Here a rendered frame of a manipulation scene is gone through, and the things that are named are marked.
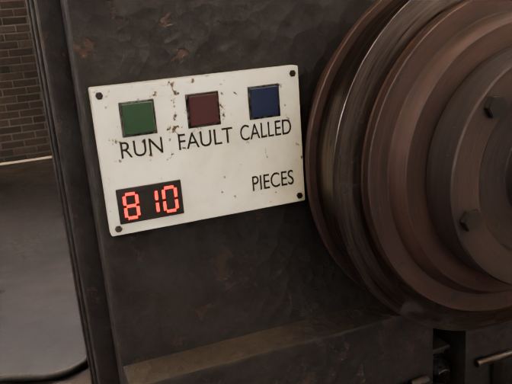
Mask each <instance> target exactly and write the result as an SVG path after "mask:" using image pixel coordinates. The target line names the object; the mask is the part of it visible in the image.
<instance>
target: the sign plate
mask: <svg viewBox="0 0 512 384"><path fill-rule="evenodd" d="M270 86H277V93H278V105H279V114H276V115H270V116H265V117H254V118H253V117H252V112H251V93H250V89H252V88H264V87H270ZM88 92H89V97H90V103H91V112H92V118H93V123H94V133H95V138H96V143H97V148H98V158H99V163H100V169H101V178H102V184H103V189H104V199H105V204H106V209H107V218H108V224H109V230H110V233H111V235H112V236H116V235H124V234H128V233H133V232H140V231H144V230H149V229H156V228H161V227H165V226H172V225H177V224H181V223H185V222H193V221H197V220H201V219H209V218H213V217H217V216H224V215H229V214H233V213H240V212H245V211H249V210H257V209H261V208H265V207H269V206H277V205H281V204H286V203H293V202H298V201H302V200H305V188H304V174H303V160H302V134H301V120H300V106H299V79H298V67H297V66H295V65H288V66H274V67H267V68H260V69H247V70H240V71H233V72H220V73H213V74H205V75H192V76H185V77H178V78H165V79H158V80H151V81H144V82H131V83H124V84H117V85H104V86H97V87H90V88H88ZM215 93H216V95H217V104H218V111H219V122H218V123H211V124H204V125H199V126H191V125H190V113H189V105H188V97H190V96H196V95H203V94H215ZM147 101H151V102H152V109H153V116H154V122H155V132H149V133H139V134H133V135H127V136H126V135H125V132H124V126H123V115H122V110H121V105H122V104H134V103H140V102H147ZM171 185H173V186H174V188H177V194H178V196H177V197H175V196H174V188H171V189H166V190H165V187H167V186H171ZM162 190H165V199H162ZM155 191H158V200H155ZM130 192H135V194H138V198H139V203H137V204H136V206H139V208H140V215H137V208H136V206H135V207H130V208H127V207H126V206H124V205H123V197H126V204H127V205H130V204H135V203H136V198H135V195H130V196H125V194H126V193H130ZM175 200H178V206H179V208H176V206H175ZM165 201H166V206H167V210H171V209H176V211H175V212H170V213H168V212H167V210H164V205H163V202H165ZM156 203H159V209H160V211H159V212H157V209H156ZM125 208H127V212H128V217H130V216H138V218H137V219H129V218H128V217H125V212H124V209H125Z"/></svg>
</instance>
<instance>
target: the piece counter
mask: <svg viewBox="0 0 512 384"><path fill-rule="evenodd" d="M171 188H174V186H173V185H171V186H167V187H165V190H166V189H171ZM165 190H162V199H165ZM130 195H135V198H136V203H135V204H130V205H127V204H126V197H123V205H124V206H126V207H127V208H130V207H135V206H136V204H137V203H139V198H138V194H135V192H130V193H126V194H125V196H130ZM174 196H175V197H177V196H178V194H177V188H174ZM155 200H158V191H155ZM163 205H164V210H167V206H166V201H165V202H163ZM175 206H176V208H179V206H178V200H175ZM127 208H125V209H124V212H125V217H128V212H127ZM136 208H137V215H140V208H139V206H136ZM156 209H157V212H159V211H160V209H159V203H156ZM175 211H176V209H171V210H167V212H168V213H170V212H175ZM128 218H129V219H137V218H138V216H130V217H128Z"/></svg>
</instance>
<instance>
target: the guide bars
mask: <svg viewBox="0 0 512 384"><path fill-rule="evenodd" d="M510 357H512V349H510V350H505V351H502V352H500V353H497V354H492V355H490V356H487V357H483V358H480V359H477V360H474V364H475V366H476V367H478V368H479V367H481V366H485V365H488V364H490V363H491V384H502V373H503V360H505V359H507V358H510ZM428 383H430V378H429V376H428V375H426V376H421V377H418V378H416V379H411V380H409V381H408V384H428Z"/></svg>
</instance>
